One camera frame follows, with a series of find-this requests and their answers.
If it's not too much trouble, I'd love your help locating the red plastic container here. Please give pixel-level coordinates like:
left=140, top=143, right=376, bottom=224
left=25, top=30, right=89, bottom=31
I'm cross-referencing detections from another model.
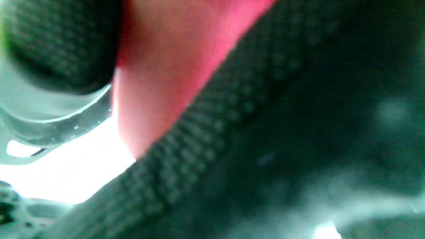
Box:
left=113, top=0, right=276, bottom=159

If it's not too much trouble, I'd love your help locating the person's left hand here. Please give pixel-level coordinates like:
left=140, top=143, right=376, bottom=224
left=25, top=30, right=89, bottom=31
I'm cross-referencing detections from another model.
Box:
left=0, top=0, right=425, bottom=239

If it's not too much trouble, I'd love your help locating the black frying pan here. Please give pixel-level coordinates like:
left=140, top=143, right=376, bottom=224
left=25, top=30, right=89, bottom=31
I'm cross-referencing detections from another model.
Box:
left=0, top=60, right=113, bottom=165

